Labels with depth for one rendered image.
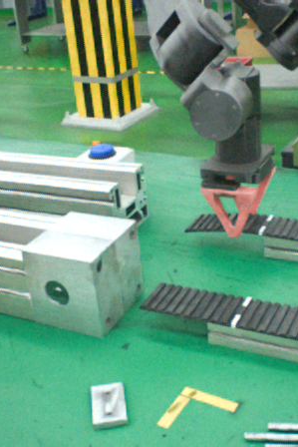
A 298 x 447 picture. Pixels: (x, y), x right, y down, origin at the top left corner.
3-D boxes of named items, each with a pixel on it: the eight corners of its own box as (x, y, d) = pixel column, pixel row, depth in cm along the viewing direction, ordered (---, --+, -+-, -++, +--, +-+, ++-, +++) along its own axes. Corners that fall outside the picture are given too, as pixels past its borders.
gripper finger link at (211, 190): (202, 240, 79) (197, 172, 75) (222, 218, 85) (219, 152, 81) (254, 248, 76) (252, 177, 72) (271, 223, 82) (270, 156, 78)
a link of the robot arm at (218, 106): (209, 5, 72) (164, 59, 77) (179, 21, 63) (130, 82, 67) (283, 77, 73) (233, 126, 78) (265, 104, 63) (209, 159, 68)
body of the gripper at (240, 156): (198, 183, 76) (195, 124, 72) (228, 154, 84) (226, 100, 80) (250, 188, 73) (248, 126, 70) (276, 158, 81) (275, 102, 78)
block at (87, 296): (153, 280, 77) (146, 211, 73) (103, 338, 67) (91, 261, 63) (91, 269, 81) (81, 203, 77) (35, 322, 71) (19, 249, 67)
